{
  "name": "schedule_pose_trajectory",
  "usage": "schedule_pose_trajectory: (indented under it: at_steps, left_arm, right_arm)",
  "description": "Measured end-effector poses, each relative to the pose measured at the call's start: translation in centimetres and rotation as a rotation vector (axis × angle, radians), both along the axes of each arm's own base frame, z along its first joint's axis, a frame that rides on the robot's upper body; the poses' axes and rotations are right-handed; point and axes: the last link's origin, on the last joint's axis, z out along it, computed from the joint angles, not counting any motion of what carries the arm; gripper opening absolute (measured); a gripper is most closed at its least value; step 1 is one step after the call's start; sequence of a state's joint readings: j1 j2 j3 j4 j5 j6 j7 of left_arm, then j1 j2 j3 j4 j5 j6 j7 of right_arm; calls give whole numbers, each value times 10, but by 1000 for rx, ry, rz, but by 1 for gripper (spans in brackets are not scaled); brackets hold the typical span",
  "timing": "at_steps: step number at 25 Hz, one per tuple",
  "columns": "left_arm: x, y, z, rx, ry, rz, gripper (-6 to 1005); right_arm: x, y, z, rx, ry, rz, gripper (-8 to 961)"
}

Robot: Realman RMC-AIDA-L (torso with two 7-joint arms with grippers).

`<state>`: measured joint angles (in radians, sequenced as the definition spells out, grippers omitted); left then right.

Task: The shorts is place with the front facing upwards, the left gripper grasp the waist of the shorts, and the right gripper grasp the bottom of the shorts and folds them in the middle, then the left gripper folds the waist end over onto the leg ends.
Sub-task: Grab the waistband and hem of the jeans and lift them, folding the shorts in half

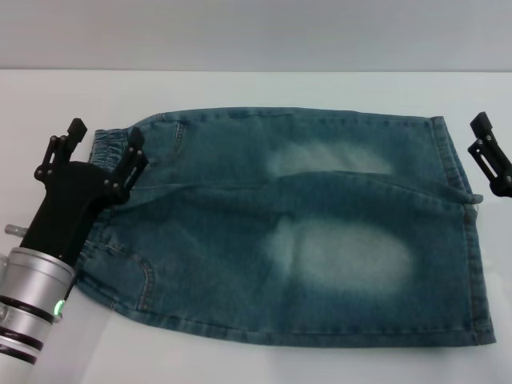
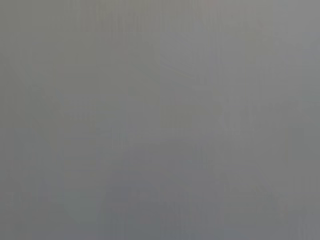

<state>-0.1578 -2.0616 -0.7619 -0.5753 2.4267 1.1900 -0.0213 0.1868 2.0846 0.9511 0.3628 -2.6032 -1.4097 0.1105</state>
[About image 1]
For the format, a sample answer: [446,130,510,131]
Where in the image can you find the blue denim jeans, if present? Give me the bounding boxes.
[74,106,498,346]

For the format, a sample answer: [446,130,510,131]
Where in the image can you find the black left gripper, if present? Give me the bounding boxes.
[19,118,150,268]

